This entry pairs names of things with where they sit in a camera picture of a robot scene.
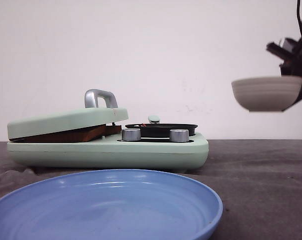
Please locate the grey table cloth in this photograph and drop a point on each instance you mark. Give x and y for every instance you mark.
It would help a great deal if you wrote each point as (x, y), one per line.
(258, 181)

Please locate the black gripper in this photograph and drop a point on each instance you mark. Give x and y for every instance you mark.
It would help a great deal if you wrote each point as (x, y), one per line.
(295, 86)

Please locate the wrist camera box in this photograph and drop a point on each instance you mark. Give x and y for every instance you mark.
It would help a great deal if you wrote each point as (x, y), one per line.
(288, 45)

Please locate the beige ribbed bowl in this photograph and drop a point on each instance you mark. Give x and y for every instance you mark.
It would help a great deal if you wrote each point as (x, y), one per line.
(267, 94)

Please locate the mint green breakfast maker base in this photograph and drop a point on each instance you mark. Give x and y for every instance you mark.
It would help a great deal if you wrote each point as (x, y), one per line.
(112, 153)

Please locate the left silver control knob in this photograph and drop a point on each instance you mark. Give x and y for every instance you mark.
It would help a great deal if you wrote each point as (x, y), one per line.
(130, 135)

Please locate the breakfast maker hinged lid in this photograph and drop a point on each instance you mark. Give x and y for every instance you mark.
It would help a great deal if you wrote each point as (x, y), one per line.
(100, 108)

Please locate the toast bread slice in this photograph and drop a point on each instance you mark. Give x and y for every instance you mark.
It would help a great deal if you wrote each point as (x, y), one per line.
(69, 136)
(112, 129)

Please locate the right silver control knob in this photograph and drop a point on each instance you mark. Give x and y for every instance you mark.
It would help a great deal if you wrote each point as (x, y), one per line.
(179, 135)

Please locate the black round frying pan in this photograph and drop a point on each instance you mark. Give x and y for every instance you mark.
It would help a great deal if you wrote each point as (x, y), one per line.
(155, 129)

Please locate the blue round plate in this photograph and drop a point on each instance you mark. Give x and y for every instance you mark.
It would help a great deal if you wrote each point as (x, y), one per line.
(122, 204)

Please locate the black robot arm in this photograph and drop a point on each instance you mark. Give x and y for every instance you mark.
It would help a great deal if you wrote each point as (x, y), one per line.
(291, 54)

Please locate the silver control knob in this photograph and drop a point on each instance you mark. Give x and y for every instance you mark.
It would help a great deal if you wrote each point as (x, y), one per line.
(130, 135)
(179, 135)

